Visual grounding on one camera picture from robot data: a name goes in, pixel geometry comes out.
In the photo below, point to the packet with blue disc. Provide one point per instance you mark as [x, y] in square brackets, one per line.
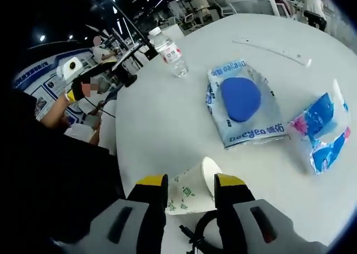
[241, 101]

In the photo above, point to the white paper cup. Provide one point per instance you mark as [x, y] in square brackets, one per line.
[192, 192]

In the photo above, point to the white mesh office chair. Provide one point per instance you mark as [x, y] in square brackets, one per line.
[256, 5]

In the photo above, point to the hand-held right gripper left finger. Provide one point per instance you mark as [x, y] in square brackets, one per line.
[122, 229]

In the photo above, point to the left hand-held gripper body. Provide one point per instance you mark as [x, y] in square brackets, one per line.
[67, 68]

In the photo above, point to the person's black clothing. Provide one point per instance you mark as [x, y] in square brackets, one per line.
[55, 181]

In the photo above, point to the blue white display board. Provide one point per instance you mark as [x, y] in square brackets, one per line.
[47, 83]

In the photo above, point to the small black object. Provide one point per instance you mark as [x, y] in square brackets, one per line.
[130, 81]

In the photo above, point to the black tripod stand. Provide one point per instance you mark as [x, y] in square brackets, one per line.
[122, 22]

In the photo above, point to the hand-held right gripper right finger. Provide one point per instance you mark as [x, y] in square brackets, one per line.
[245, 229]

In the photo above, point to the clear plastic water bottle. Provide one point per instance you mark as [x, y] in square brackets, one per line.
[173, 55]

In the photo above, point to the blue tissue pack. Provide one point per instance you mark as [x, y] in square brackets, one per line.
[323, 117]

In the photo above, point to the dark flat panel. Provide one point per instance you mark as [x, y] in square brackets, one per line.
[151, 53]

